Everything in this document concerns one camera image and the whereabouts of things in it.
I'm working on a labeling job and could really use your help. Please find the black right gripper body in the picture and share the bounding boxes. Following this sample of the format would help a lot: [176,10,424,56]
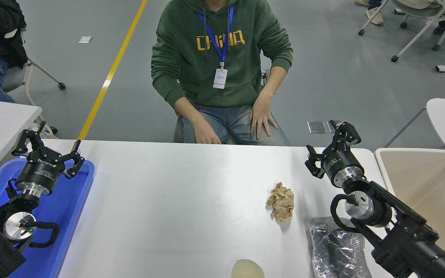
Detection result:
[321,148,363,180]

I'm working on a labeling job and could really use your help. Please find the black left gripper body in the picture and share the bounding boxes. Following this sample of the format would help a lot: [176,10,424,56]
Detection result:
[15,151,66,190]

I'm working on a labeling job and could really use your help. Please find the tan paper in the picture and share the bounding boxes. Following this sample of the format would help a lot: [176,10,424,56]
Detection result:
[266,182,295,222]

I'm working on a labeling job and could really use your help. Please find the white paper cup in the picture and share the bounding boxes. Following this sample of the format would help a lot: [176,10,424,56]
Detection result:
[232,259,265,278]

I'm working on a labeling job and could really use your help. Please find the person's left hand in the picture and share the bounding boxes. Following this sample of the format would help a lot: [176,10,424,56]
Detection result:
[248,95,278,140]

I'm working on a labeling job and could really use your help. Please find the person's right hand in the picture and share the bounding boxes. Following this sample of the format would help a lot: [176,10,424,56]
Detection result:
[194,118,222,144]

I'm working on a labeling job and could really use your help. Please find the blue plastic tray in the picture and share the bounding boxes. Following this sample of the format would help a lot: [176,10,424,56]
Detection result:
[0,158,95,278]

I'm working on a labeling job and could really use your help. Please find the large pale bin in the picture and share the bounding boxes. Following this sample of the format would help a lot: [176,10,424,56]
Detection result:
[374,148,445,278]

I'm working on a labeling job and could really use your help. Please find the white-framed wheeled chair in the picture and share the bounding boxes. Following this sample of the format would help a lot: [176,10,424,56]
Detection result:
[358,0,445,63]

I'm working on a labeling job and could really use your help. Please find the blue lanyard with badge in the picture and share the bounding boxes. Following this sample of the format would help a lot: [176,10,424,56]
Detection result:
[199,5,234,90]

